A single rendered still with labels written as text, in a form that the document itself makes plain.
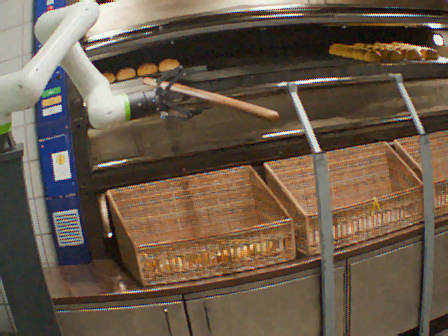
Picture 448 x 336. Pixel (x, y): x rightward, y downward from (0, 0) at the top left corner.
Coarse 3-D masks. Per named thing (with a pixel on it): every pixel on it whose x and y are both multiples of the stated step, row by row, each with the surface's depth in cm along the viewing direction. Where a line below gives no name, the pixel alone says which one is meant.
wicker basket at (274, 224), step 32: (128, 192) 421; (160, 192) 423; (192, 192) 426; (224, 192) 429; (256, 192) 426; (160, 224) 422; (192, 224) 424; (224, 224) 427; (256, 224) 429; (288, 224) 389; (128, 256) 398; (160, 256) 380; (224, 256) 385; (256, 256) 388; (288, 256) 391
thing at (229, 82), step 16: (368, 64) 446; (384, 64) 444; (400, 64) 445; (416, 64) 447; (432, 64) 450; (208, 80) 430; (224, 80) 428; (240, 80) 430; (256, 80) 431; (272, 80) 432; (288, 80) 434; (176, 96) 425
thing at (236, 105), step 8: (144, 80) 456; (152, 80) 441; (176, 88) 397; (184, 88) 386; (192, 88) 379; (192, 96) 375; (200, 96) 363; (208, 96) 354; (216, 96) 347; (216, 104) 347; (224, 104) 336; (232, 104) 328; (240, 104) 321; (248, 104) 316; (248, 112) 313; (256, 112) 305; (264, 112) 299; (272, 112) 295; (272, 120) 295
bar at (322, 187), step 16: (304, 80) 397; (320, 80) 398; (336, 80) 399; (352, 80) 401; (368, 80) 403; (384, 80) 405; (400, 80) 405; (224, 96) 391; (304, 112) 390; (304, 128) 387; (320, 160) 377; (320, 176) 378; (432, 176) 390; (320, 192) 379; (432, 192) 391; (320, 208) 380; (432, 208) 392; (320, 224) 382; (432, 224) 393; (320, 240) 384; (432, 240) 395; (432, 256) 396; (432, 272) 397
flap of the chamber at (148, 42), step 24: (240, 24) 411; (264, 24) 413; (288, 24) 416; (312, 24) 423; (336, 24) 428; (360, 24) 432; (384, 24) 435; (408, 24) 436; (432, 24) 436; (120, 48) 402; (144, 48) 423
